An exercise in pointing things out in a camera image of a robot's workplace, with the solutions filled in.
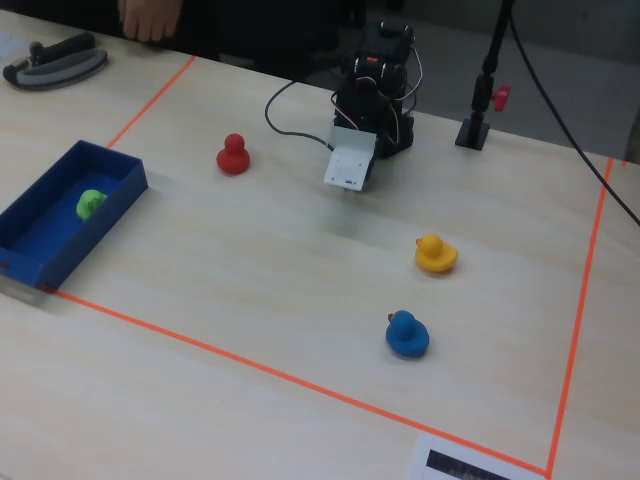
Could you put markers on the blue plastic box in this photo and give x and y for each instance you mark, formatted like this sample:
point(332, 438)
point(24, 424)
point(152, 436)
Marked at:
point(115, 175)

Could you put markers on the white paper with black bar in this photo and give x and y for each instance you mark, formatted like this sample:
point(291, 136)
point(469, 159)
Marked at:
point(450, 460)

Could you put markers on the blue rubber duck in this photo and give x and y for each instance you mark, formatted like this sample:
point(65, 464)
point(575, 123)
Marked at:
point(406, 335)

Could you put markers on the green rubber duck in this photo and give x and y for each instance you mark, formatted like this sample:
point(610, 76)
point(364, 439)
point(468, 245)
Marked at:
point(90, 202)

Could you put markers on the white camera box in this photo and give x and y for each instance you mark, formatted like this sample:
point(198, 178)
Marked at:
point(347, 160)

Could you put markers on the red rubber duck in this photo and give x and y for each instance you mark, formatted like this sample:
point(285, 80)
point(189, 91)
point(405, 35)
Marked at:
point(233, 157)

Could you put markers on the dark clothed person torso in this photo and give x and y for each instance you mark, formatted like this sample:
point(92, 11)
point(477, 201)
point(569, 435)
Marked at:
point(250, 30)

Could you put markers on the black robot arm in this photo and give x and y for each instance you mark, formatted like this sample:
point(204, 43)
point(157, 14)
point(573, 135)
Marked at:
point(375, 75)

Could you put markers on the yellow rubber duck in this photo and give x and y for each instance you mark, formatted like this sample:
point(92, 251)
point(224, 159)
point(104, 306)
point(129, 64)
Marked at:
point(435, 255)

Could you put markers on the person's bare hand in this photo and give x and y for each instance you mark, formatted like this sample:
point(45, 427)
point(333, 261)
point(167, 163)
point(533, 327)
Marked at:
point(147, 20)

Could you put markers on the black stand pole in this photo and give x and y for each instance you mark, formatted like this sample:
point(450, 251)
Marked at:
point(487, 65)

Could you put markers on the red clamp knob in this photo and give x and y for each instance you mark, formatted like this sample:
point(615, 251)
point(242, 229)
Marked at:
point(501, 96)

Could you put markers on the orange tape border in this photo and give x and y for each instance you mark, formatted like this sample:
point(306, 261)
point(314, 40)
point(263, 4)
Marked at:
point(300, 382)

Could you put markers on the grey and black curved tool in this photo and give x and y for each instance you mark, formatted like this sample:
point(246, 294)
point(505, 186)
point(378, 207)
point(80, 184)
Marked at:
point(55, 65)

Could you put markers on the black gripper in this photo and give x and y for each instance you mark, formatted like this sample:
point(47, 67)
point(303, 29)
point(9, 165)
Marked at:
point(376, 159)

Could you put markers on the black stand base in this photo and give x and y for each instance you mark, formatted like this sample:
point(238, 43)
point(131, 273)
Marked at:
point(472, 132)

